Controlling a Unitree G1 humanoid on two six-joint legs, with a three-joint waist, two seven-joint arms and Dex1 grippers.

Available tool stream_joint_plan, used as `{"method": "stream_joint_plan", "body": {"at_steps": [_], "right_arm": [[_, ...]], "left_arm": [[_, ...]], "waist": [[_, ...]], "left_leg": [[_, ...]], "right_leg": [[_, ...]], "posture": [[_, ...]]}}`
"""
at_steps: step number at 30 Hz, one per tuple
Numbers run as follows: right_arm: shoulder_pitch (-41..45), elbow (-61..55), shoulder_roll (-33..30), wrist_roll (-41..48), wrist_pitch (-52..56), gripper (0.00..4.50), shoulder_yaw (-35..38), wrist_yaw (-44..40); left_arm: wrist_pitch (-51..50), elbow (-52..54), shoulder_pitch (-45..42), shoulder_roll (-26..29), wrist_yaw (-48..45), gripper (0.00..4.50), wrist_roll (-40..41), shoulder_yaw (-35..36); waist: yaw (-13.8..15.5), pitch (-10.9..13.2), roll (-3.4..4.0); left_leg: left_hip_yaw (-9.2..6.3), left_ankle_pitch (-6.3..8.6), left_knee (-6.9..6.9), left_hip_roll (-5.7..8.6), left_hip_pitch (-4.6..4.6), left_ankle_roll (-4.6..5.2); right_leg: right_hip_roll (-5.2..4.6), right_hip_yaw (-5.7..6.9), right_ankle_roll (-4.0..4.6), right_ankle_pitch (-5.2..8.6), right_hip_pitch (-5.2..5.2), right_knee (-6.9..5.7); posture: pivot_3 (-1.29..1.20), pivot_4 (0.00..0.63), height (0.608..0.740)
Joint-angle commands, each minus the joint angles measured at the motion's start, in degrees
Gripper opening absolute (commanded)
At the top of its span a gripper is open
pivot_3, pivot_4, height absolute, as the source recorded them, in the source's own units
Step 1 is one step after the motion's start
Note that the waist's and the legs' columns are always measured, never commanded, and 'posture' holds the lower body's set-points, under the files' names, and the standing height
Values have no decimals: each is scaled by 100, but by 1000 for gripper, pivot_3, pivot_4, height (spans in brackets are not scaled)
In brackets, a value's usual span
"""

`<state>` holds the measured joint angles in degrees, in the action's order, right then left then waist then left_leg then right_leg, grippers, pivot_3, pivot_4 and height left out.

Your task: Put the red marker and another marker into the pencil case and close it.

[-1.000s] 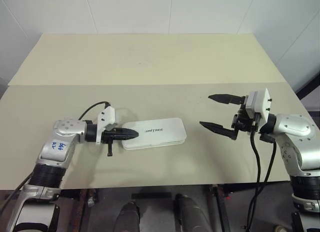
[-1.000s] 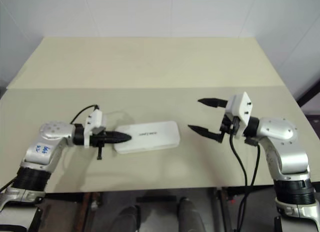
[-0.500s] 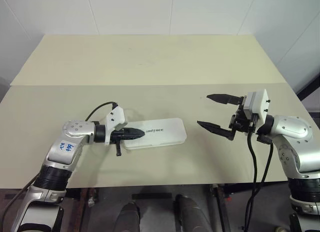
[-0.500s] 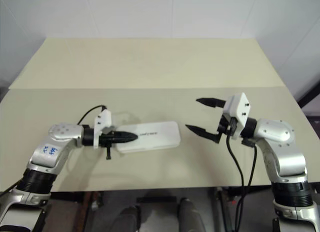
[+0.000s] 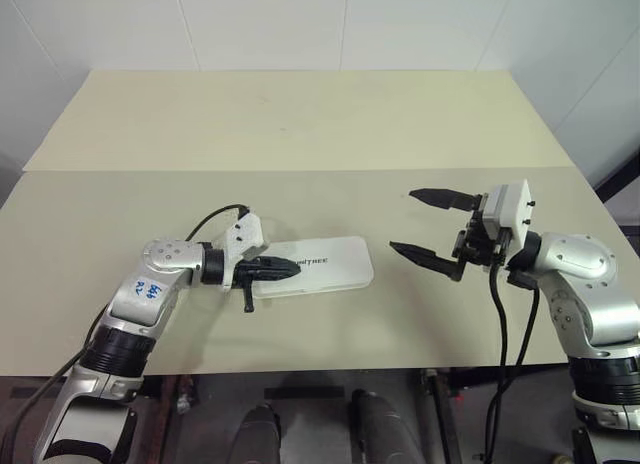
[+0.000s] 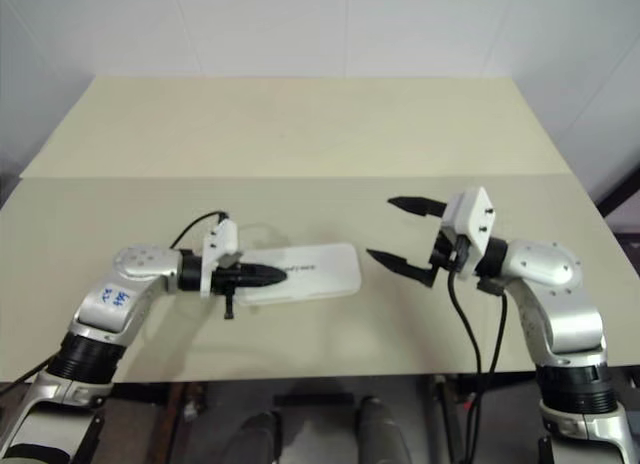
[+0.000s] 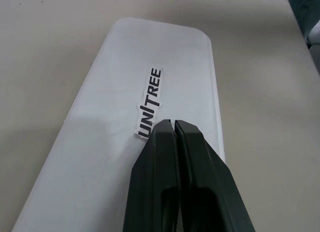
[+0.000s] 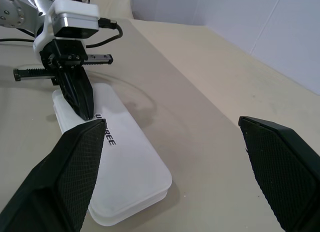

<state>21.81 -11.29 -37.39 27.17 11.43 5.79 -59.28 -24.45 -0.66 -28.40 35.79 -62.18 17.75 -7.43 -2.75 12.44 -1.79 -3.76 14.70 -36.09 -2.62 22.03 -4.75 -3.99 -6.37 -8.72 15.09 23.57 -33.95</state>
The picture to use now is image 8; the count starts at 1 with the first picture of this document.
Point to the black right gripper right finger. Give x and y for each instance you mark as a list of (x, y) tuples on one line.
[(285, 177)]

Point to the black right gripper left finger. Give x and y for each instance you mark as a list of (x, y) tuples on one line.
[(50, 184)]

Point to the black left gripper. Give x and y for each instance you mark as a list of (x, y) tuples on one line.
[(67, 54)]

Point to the white plastic pencil case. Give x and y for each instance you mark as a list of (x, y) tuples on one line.
[(130, 167)]

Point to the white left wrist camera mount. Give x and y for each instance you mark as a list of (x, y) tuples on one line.
[(75, 9)]

